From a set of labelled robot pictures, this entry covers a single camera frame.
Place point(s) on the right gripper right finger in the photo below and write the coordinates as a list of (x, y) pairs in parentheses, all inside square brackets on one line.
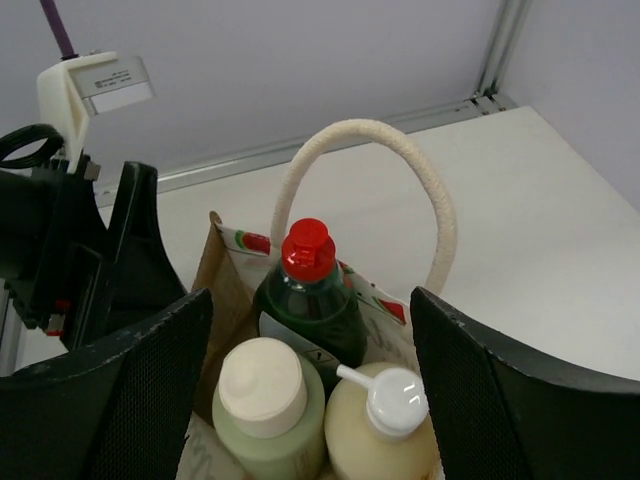
[(504, 410)]

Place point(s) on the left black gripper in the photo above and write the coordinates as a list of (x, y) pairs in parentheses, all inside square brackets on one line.
[(65, 269)]

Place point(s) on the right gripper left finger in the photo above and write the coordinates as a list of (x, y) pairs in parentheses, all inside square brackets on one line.
[(114, 409)]

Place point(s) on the dark green bottle red cap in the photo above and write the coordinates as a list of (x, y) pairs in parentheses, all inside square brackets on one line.
[(307, 302)]

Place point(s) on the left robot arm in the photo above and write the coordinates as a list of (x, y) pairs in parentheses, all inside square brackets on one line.
[(24, 150)]

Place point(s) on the cream bottle white pump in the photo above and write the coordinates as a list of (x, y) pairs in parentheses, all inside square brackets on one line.
[(377, 425)]

